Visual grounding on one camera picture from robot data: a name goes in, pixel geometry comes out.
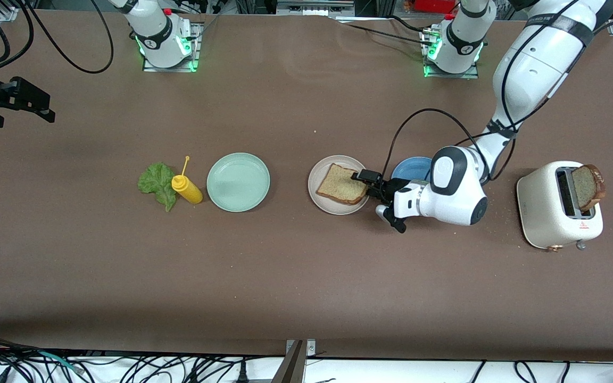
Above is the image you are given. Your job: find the mint green plate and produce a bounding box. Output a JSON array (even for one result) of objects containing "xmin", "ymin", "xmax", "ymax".
[{"xmin": 206, "ymin": 153, "xmax": 271, "ymax": 213}]

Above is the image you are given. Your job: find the grey metal table bracket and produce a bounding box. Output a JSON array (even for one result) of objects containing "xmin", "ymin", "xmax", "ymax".
[{"xmin": 271, "ymin": 339, "xmax": 318, "ymax": 383}]

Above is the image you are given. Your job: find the black base power cable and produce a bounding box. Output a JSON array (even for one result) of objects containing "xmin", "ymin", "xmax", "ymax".
[{"xmin": 333, "ymin": 16, "xmax": 435, "ymax": 46}]

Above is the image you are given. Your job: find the beige plate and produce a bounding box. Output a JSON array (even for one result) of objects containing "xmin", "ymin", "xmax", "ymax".
[{"xmin": 308, "ymin": 155, "xmax": 372, "ymax": 215}]

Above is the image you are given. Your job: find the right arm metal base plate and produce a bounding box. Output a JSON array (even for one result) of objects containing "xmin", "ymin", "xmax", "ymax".
[{"xmin": 143, "ymin": 21, "xmax": 204, "ymax": 73}]

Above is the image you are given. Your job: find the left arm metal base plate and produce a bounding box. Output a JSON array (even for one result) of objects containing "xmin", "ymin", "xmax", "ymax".
[{"xmin": 423, "ymin": 27, "xmax": 481, "ymax": 79}]

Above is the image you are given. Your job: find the white two-slot toaster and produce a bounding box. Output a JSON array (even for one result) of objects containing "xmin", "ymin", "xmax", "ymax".
[{"xmin": 516, "ymin": 161, "xmax": 604, "ymax": 252}]

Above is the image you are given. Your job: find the yellow mustard squeeze bottle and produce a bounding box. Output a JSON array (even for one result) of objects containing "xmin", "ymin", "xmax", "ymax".
[{"xmin": 171, "ymin": 156, "xmax": 204, "ymax": 205}]

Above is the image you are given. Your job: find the blue plate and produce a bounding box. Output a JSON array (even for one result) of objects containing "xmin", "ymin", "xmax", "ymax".
[{"xmin": 391, "ymin": 156, "xmax": 435, "ymax": 181}]

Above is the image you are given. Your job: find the green lettuce leaf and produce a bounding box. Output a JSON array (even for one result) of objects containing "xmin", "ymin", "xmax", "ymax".
[{"xmin": 137, "ymin": 162, "xmax": 178, "ymax": 213}]

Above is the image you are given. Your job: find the teal floor cable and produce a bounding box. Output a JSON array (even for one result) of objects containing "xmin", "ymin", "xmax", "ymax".
[{"xmin": 38, "ymin": 350, "xmax": 82, "ymax": 371}]

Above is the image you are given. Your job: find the grey metal box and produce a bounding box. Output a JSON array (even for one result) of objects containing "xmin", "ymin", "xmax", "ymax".
[{"xmin": 276, "ymin": 0, "xmax": 356, "ymax": 16}]

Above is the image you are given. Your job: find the brown bread slice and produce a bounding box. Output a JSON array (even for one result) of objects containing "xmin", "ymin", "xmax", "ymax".
[
  {"xmin": 315, "ymin": 163, "xmax": 369, "ymax": 206},
  {"xmin": 571, "ymin": 164, "xmax": 607, "ymax": 212}
]

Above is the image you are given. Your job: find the red box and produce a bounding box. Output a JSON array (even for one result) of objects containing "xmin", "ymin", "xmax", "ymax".
[{"xmin": 412, "ymin": 0, "xmax": 457, "ymax": 14}]

